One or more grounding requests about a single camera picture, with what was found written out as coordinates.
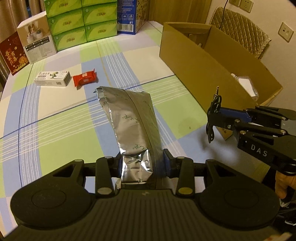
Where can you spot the blue milk carton box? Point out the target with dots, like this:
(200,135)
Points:
(131,15)

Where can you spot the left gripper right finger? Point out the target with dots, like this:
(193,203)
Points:
(183,169)

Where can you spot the white appliance box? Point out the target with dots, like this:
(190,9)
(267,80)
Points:
(36,38)

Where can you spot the silver foil pouch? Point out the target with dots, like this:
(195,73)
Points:
(135,126)

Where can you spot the clear bag white pad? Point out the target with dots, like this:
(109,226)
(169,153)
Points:
(248,86)

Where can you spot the red snack packet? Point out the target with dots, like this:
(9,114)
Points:
(84,78)

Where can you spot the white ointment box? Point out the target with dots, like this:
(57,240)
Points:
(52,78)

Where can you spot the quilted chair cushion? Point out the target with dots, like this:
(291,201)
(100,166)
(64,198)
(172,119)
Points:
(242,30)

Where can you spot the mustard yellow curtain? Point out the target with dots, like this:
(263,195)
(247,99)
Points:
(191,11)

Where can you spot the green tissue pack stack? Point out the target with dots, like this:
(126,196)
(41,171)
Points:
(77,22)

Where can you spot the wall power socket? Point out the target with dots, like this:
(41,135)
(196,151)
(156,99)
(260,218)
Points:
(245,5)

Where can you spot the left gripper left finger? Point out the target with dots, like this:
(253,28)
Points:
(106,168)

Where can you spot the person right hand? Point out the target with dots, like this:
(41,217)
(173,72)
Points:
(282,182)

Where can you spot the brown cardboard box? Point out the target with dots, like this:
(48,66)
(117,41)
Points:
(203,58)

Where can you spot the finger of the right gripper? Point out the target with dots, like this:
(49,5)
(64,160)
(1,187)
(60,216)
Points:
(231,127)
(229,113)

